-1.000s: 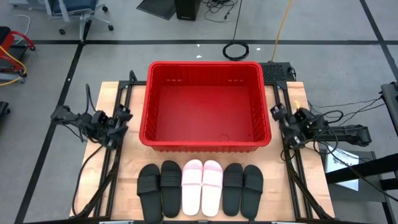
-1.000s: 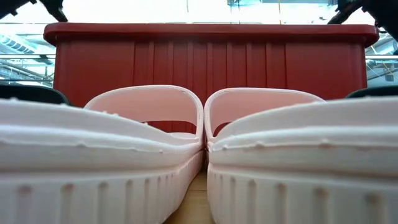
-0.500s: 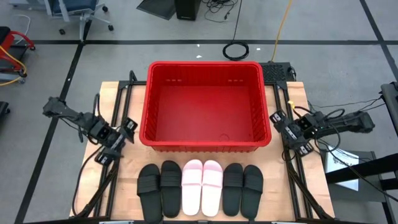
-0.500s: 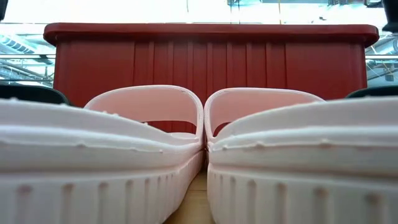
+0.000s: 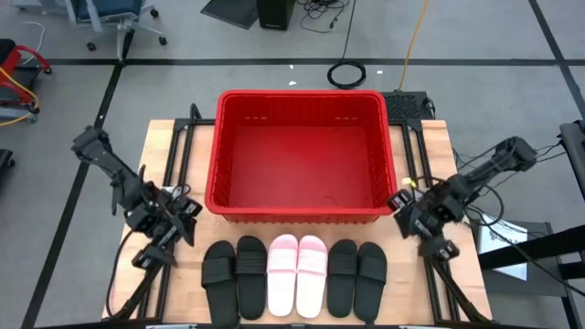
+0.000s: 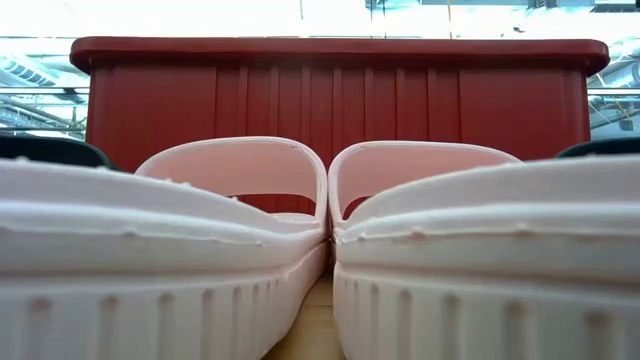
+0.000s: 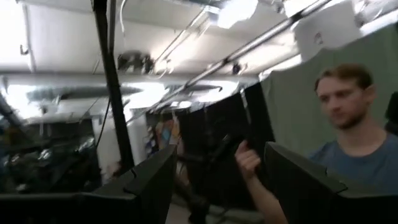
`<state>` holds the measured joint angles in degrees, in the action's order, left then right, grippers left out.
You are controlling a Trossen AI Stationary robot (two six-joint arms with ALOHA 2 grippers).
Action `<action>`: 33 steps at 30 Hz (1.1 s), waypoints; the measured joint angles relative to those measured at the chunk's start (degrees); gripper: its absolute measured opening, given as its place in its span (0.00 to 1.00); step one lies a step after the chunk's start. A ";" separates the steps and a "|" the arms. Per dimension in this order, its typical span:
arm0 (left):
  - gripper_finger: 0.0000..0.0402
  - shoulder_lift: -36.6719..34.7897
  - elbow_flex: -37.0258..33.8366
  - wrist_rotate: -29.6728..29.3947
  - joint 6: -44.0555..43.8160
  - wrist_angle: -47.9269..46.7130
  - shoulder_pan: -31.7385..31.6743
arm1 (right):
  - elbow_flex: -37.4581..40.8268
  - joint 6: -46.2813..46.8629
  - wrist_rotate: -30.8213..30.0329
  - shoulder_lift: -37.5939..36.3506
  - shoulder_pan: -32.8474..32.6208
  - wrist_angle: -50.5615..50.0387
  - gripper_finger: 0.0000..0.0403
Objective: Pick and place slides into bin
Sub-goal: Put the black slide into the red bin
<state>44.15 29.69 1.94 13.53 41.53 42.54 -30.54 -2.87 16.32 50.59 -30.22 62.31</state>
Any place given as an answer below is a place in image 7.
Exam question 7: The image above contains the long ceiling light rail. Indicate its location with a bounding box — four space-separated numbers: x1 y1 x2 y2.
127 0 333 123

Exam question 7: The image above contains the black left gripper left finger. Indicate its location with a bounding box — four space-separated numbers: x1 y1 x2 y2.
0 144 178 224

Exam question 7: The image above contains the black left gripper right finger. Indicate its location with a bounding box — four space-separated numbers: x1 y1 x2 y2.
264 141 398 224

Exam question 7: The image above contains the green fabric curtain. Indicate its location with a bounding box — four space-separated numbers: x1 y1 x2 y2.
260 24 398 156

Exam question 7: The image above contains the black vertical frame post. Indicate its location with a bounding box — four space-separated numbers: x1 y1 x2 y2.
92 0 135 172

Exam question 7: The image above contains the person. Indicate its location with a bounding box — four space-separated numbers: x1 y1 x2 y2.
234 63 398 224

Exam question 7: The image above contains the colourful patterned panel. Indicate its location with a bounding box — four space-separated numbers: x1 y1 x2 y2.
154 119 182 151

